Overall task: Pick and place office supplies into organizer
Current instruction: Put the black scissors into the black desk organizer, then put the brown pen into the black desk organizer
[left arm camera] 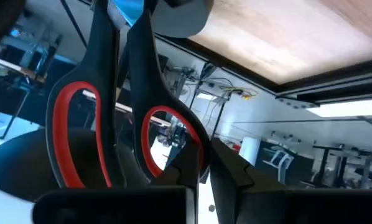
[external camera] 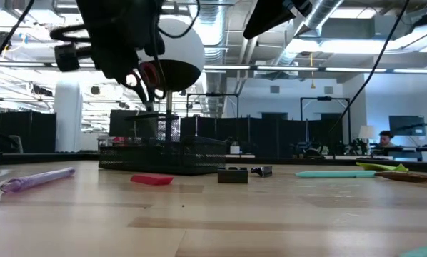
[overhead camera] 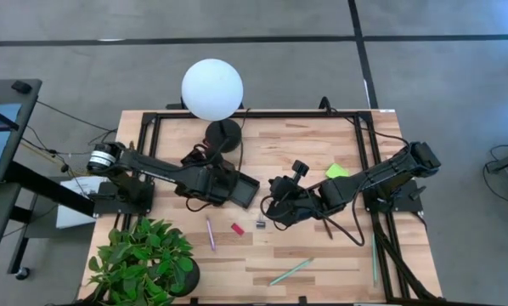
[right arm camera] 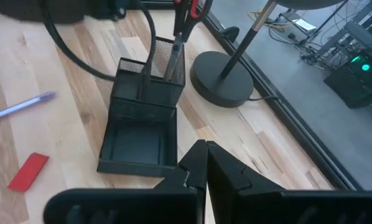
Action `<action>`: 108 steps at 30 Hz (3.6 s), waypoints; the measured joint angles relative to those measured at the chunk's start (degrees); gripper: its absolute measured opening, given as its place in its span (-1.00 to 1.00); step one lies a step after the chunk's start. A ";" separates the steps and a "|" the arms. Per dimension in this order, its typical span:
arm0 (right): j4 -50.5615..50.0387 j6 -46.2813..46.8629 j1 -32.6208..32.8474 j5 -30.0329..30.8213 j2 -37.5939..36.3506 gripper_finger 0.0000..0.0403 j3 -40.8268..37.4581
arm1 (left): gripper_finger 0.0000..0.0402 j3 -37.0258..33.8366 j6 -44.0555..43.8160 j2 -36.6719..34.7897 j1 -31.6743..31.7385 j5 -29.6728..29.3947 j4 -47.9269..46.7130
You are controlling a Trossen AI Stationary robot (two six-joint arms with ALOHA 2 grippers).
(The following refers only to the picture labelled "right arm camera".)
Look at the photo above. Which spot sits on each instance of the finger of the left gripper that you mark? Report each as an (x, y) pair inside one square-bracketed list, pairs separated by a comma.
[(180, 18), (201, 18)]

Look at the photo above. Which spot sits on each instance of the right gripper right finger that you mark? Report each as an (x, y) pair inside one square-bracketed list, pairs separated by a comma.
[(267, 208)]

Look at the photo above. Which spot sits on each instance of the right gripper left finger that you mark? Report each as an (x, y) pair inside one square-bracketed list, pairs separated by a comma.
[(127, 207)]

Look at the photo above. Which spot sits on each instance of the red eraser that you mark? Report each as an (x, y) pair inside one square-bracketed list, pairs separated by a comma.
[(28, 172)]

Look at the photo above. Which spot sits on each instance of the purple pen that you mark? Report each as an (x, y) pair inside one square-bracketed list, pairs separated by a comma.
[(21, 107)]

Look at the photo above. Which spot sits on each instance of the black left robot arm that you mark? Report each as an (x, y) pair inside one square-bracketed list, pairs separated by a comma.
[(49, 9)]

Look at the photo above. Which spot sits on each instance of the black mesh desk organizer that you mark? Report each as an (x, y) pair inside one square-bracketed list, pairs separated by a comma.
[(141, 124)]

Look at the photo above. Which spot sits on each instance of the white globe table lamp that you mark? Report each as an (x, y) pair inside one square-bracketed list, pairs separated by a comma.
[(221, 81)]

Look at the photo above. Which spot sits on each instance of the white power adapter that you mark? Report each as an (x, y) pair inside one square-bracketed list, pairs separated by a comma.
[(304, 25)]

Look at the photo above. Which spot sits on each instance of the black computer with green light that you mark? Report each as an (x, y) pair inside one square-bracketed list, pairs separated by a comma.
[(357, 77)]

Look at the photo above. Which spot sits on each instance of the black aluminium table frame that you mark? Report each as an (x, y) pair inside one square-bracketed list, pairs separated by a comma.
[(285, 109)]

